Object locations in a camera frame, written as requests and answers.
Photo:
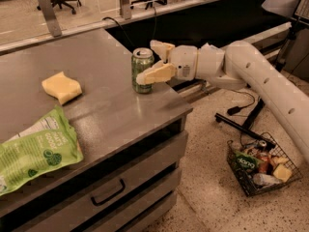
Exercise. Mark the green snack bag in basket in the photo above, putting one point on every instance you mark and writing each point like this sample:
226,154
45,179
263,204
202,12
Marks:
247,162

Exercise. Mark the green chip bag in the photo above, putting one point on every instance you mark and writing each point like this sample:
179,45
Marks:
50,144

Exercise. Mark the yellow sponge in basket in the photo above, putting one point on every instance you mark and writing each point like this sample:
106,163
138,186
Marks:
282,173

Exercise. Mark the grey metal post middle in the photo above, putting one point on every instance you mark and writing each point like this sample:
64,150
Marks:
125,10

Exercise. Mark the silver pouch in basket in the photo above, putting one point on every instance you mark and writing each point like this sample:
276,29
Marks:
264,180

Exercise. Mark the grey metal post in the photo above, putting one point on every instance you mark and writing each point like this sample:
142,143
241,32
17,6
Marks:
125,10
50,18

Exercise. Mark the green soda can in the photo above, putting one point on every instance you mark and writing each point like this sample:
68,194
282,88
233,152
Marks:
141,59

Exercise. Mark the grey tilted stand tray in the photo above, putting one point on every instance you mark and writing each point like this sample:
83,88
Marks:
284,8

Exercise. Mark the black drawer handle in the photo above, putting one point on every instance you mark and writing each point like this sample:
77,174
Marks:
101,199

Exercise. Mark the black wire basket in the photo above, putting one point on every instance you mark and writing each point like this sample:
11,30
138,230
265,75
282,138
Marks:
253,148

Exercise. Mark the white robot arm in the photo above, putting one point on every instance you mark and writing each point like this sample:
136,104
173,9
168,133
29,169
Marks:
239,64

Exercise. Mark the grey metal post left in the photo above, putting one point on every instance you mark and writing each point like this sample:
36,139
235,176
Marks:
50,18

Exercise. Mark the grey drawer cabinet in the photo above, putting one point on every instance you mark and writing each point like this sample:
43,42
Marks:
122,134

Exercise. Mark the black rolling stand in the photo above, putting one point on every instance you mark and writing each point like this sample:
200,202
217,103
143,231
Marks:
275,42

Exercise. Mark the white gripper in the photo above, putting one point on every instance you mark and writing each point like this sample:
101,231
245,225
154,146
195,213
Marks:
183,63

